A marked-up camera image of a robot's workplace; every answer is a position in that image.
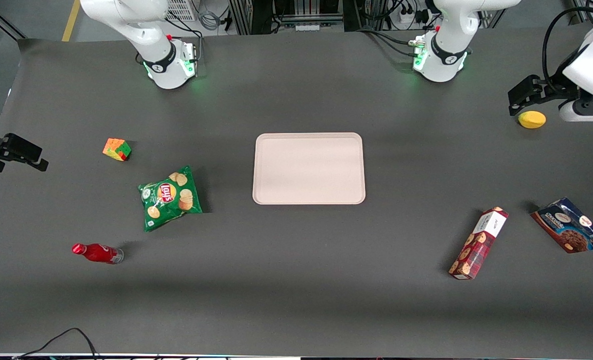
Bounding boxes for thin black loose cable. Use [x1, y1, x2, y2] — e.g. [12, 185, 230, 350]
[10, 327, 100, 360]

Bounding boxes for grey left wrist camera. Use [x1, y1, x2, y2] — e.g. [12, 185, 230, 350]
[558, 99, 593, 123]

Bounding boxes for green chips bag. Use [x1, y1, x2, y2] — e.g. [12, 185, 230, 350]
[137, 165, 204, 233]

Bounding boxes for beige plastic tray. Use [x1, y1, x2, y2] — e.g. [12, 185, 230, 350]
[252, 132, 367, 206]

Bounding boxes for yellow lemon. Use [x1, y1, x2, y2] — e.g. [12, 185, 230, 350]
[518, 110, 547, 130]

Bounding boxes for black left arm base cables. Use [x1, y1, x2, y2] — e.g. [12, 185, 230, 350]
[357, 27, 423, 59]

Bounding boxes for multicolour puzzle cube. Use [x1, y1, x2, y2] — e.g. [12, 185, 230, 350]
[102, 138, 132, 162]

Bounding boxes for red cookie box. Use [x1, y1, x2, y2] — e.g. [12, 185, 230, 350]
[448, 206, 510, 281]

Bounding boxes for aluminium equipment rack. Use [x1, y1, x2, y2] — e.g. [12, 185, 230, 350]
[228, 0, 348, 36]

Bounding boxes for red soda bottle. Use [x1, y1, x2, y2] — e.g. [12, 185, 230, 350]
[71, 243, 125, 265]

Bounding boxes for coiled grey cable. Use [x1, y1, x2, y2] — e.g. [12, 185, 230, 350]
[198, 0, 223, 32]

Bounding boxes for white perforated box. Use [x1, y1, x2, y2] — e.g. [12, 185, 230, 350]
[165, 0, 198, 22]

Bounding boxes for blue chocolate cookie bag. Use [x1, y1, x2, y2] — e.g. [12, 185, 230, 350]
[529, 197, 593, 254]

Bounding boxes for black right arm base cable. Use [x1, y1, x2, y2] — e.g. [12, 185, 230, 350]
[135, 14, 205, 66]

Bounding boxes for dark grey table mat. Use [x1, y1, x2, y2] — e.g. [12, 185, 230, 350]
[0, 17, 593, 359]

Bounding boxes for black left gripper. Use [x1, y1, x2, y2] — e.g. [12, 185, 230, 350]
[507, 74, 578, 117]

